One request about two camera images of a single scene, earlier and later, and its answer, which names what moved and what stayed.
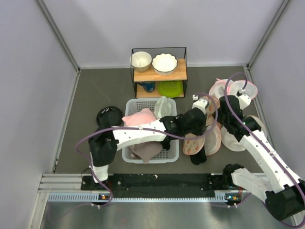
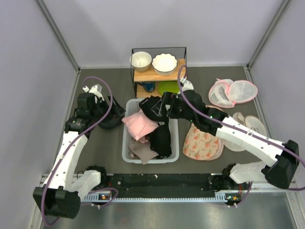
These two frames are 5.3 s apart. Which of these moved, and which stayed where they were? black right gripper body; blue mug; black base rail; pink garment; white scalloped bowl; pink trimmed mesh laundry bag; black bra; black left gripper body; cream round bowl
Moved: black right gripper body; black bra; black left gripper body
Stayed: black base rail; pink garment; cream round bowl; pink trimmed mesh laundry bag; blue mug; white scalloped bowl
